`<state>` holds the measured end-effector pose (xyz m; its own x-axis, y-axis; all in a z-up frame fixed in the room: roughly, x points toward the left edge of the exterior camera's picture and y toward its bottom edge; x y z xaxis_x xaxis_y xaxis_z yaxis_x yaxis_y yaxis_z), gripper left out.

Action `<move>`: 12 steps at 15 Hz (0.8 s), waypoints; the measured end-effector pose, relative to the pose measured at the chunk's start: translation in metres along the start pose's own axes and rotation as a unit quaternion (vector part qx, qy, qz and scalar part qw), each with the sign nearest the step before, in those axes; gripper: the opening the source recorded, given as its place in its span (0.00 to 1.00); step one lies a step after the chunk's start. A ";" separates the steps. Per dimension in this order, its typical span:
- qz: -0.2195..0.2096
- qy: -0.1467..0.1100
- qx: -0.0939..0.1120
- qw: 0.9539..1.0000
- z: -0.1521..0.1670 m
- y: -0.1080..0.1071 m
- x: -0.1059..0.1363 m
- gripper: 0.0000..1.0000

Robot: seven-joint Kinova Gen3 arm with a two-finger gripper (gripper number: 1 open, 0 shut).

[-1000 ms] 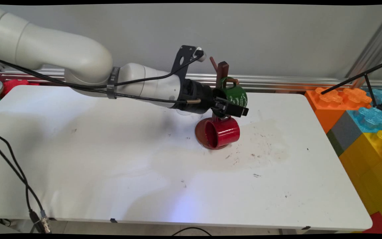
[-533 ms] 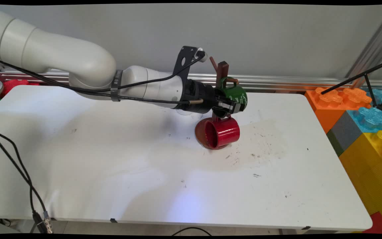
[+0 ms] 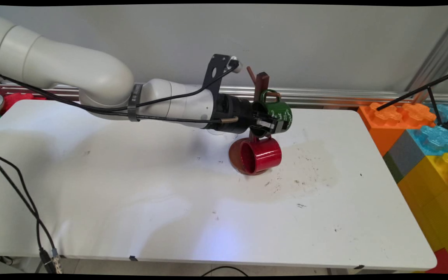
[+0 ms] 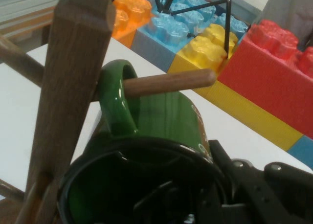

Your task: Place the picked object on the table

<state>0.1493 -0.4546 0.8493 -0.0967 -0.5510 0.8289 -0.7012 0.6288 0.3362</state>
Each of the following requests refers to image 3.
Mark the black cable with metal connector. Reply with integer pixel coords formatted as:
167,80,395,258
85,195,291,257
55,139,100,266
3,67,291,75
0,151,63,274

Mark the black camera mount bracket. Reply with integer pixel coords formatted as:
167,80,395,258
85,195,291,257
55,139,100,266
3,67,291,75
202,54,235,97

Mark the blue giant building block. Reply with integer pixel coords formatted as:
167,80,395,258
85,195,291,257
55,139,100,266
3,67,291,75
407,104,448,156

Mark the orange giant building block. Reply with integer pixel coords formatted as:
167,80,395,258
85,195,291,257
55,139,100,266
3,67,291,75
357,102,436,156

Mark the brown wooden mug tree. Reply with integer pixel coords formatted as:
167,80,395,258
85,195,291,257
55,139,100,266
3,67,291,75
229,66,283,176

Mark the aluminium slanted frame post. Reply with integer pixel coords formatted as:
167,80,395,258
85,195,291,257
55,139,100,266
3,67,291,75
405,8,448,103

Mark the red ceramic mug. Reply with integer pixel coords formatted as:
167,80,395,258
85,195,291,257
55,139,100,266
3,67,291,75
240,136,283,175

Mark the aluminium rail along wall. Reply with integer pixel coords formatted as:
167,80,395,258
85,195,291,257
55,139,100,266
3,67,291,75
0,80,448,109

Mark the black cable on floor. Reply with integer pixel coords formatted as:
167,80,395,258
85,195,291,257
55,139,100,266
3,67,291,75
201,266,249,277

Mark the yellow giant building block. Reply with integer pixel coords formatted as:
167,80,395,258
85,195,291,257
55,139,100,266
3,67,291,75
397,153,448,273

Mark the black strap on arm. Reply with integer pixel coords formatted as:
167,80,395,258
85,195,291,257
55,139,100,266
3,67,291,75
127,83,144,122

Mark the grey giant building block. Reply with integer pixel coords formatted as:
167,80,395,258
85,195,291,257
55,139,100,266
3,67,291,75
383,130,427,183

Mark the red toy block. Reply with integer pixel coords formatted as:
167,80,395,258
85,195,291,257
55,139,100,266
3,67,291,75
2,93,46,114

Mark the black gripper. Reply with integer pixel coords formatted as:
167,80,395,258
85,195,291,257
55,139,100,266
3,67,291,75
213,95,287,135

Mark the red giant building block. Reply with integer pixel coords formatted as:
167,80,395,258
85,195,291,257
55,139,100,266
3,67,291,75
426,248,448,274

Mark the green enamel mug white lettering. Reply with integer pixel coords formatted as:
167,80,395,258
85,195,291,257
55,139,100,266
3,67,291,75
252,89,293,137

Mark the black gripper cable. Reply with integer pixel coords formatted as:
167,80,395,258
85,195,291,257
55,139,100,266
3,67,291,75
53,97,239,124

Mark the black tripod stand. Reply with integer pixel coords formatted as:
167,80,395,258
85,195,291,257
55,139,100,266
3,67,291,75
376,69,448,133

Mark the black camera cable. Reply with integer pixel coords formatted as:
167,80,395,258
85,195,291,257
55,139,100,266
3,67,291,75
0,61,239,114

